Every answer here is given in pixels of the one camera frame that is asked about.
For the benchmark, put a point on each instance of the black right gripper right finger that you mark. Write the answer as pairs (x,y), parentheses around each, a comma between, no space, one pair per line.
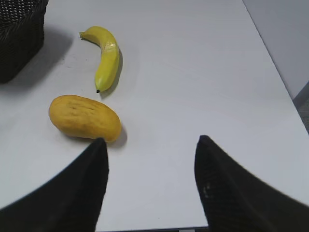
(234,200)

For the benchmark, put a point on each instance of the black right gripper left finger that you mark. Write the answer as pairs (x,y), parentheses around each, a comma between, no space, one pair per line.
(70,202)

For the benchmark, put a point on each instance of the yellow banana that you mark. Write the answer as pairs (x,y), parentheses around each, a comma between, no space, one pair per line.
(110,56)

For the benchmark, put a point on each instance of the black woven basket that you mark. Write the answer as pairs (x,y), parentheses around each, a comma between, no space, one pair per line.
(21,34)

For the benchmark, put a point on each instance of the orange mango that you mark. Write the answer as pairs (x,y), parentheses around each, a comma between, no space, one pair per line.
(77,116)

